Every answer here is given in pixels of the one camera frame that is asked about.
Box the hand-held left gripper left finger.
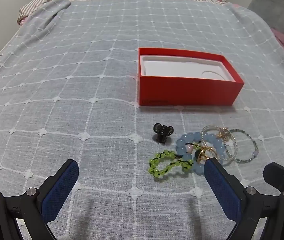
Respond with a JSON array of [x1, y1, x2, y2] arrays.
[[0, 159, 80, 240]]

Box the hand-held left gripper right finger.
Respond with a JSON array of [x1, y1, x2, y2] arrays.
[[203, 157, 284, 240]]

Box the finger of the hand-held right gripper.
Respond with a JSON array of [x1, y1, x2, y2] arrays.
[[263, 162, 284, 198]]

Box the green crystal bead bracelet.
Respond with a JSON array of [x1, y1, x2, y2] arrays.
[[228, 129, 259, 163]]

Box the white pearl bracelet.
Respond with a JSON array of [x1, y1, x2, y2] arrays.
[[201, 125, 238, 165]]

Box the large gold ring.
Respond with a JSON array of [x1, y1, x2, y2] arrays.
[[196, 146, 218, 164]]

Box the small gold charm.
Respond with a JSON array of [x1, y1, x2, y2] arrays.
[[217, 127, 231, 140]]

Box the blue bead bracelet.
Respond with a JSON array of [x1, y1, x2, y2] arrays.
[[176, 132, 226, 173]]

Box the black hair claw clip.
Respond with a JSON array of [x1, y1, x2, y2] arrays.
[[152, 123, 174, 144]]

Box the red cardboard box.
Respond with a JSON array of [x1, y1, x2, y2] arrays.
[[138, 47, 245, 107]]

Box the grey checked blanket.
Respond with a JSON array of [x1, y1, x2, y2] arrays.
[[0, 0, 284, 240]]

